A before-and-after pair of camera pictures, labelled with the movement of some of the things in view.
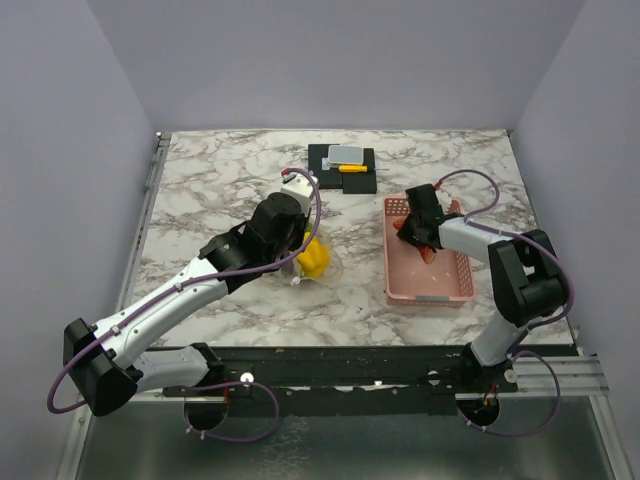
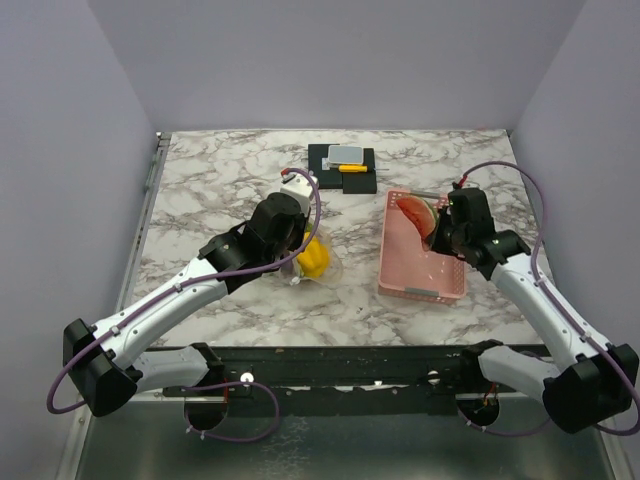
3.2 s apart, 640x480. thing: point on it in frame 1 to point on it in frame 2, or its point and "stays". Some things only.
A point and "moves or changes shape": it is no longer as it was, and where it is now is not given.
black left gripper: (299, 242) stays
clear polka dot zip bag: (319, 263) stays
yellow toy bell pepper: (314, 260) stays
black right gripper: (406, 234) to (438, 242)
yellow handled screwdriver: (358, 169) stays
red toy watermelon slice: (428, 255) moves or changes shape
